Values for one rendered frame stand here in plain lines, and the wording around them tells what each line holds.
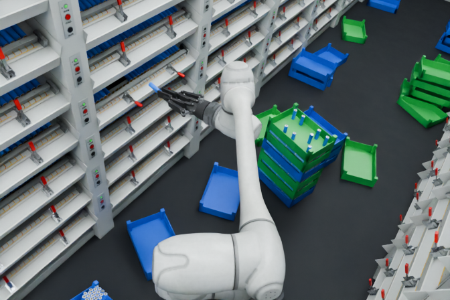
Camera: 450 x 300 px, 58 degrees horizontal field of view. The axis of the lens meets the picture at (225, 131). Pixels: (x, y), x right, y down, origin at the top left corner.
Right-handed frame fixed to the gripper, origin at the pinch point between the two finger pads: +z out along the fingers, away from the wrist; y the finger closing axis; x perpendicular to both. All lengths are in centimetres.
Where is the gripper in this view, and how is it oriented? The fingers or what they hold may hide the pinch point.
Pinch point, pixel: (167, 94)
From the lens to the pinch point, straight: 160.3
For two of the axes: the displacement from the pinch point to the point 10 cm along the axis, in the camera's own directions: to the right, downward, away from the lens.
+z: -8.2, -3.6, 4.4
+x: 0.2, 7.6, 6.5
